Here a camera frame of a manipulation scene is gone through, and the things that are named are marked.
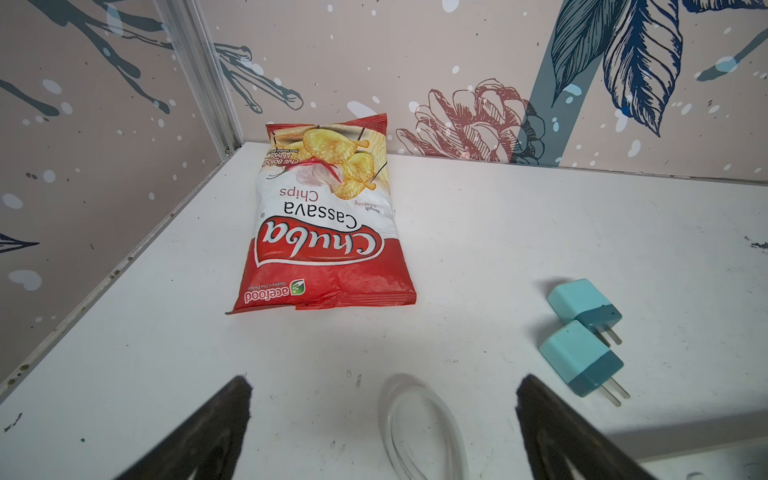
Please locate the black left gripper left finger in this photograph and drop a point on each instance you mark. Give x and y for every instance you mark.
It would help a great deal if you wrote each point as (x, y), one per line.
(207, 445)

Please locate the white multicolour power strip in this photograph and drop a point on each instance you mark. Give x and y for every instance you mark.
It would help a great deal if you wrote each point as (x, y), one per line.
(739, 460)

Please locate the teal plug adapter near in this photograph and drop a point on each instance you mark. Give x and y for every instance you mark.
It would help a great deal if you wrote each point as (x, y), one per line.
(584, 363)

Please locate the teal plug adapter far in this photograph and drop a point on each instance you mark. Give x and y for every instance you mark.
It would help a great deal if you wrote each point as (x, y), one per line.
(581, 301)

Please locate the white power cable blue cube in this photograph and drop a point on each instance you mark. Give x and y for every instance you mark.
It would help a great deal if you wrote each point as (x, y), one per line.
(420, 435)

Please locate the teal plug adapter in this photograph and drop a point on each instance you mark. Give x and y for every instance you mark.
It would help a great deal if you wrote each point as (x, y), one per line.
(584, 363)
(581, 301)

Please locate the red white cassava chips bag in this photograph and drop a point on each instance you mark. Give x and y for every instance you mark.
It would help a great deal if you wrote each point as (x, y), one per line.
(325, 235)

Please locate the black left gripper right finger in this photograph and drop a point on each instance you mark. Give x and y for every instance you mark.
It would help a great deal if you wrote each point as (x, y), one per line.
(559, 442)

